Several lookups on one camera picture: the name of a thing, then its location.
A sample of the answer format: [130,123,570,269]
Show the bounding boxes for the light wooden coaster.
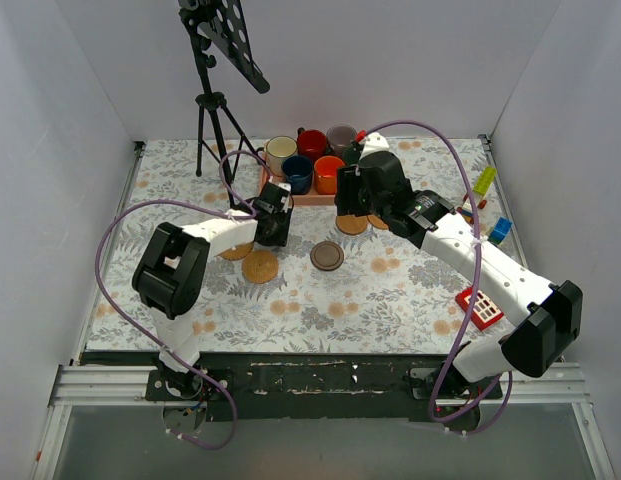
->
[335,215,369,236]
[367,215,389,230]

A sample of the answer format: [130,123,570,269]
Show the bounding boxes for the woven cork coaster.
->
[242,250,279,284]
[219,242,254,261]

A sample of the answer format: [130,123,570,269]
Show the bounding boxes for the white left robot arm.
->
[132,181,293,400]

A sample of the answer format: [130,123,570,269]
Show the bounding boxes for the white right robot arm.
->
[335,133,583,398]

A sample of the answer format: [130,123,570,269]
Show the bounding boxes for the dark wooden coaster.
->
[310,241,344,271]

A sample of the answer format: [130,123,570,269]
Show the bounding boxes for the dark green mug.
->
[342,145,362,166]

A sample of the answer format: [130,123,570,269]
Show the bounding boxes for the pink serving tray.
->
[258,150,336,206]

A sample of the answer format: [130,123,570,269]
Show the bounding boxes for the orange mug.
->
[313,155,345,195]

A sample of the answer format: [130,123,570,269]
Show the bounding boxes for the dark blue mug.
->
[281,155,314,195]

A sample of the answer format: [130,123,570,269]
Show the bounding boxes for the grey lilac mug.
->
[326,124,357,157]

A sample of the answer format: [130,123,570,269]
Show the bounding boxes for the cream enamel mug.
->
[257,136,298,177]

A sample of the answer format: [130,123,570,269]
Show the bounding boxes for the red mug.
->
[296,127,330,163]

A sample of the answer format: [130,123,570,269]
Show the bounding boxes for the toy brick car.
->
[457,166,497,224]

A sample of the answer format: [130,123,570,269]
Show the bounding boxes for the blue green toy bricks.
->
[488,217,513,245]

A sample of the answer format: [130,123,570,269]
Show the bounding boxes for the red toy brick window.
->
[455,287,504,331]

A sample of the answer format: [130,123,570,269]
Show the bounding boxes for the black music stand tripod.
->
[178,0,270,177]

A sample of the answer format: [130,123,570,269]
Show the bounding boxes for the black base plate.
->
[79,349,561,424]

